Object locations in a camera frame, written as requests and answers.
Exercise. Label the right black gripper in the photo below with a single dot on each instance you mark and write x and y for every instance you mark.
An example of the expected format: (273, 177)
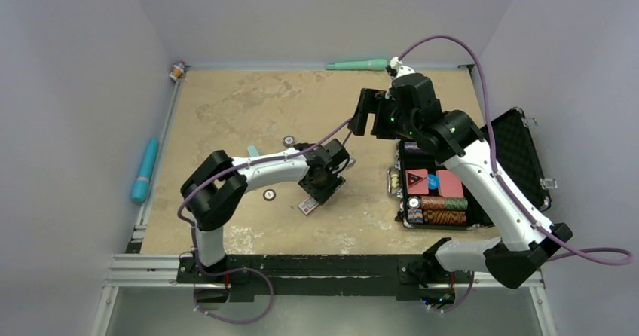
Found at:
(373, 101)

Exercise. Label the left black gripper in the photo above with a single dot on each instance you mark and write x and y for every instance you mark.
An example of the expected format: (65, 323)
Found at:
(322, 195)

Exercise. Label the blue stapler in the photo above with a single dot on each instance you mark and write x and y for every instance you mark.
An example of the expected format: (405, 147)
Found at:
(252, 151)

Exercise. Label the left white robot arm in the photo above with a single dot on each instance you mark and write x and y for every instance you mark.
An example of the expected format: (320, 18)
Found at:
(214, 190)

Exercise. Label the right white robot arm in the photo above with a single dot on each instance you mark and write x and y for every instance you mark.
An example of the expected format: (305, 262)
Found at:
(409, 109)

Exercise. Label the mint green toy microphone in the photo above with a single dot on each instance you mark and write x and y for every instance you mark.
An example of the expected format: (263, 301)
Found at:
(358, 65)

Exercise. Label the orange poker chip lower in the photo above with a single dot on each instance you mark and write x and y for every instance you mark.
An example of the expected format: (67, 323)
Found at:
(269, 194)

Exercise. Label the small orange toy bottle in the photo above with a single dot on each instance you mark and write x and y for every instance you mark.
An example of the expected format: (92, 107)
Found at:
(178, 70)

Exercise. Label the blue toy microphone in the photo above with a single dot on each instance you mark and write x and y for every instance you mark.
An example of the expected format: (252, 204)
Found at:
(140, 189)

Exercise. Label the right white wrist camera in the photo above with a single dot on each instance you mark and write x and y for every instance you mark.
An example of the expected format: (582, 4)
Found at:
(395, 68)

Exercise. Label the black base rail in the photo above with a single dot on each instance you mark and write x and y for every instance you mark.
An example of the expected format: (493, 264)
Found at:
(403, 277)

